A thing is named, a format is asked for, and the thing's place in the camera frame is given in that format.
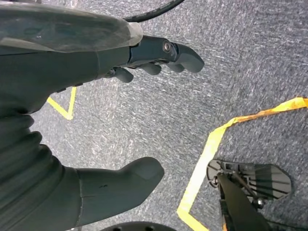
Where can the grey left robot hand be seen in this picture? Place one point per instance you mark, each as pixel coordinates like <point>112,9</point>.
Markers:
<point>60,57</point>

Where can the black round robot body plate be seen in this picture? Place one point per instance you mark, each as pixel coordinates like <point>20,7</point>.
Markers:
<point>137,228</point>

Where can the black left robot foot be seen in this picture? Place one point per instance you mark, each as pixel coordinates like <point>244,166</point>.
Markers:
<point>272,181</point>

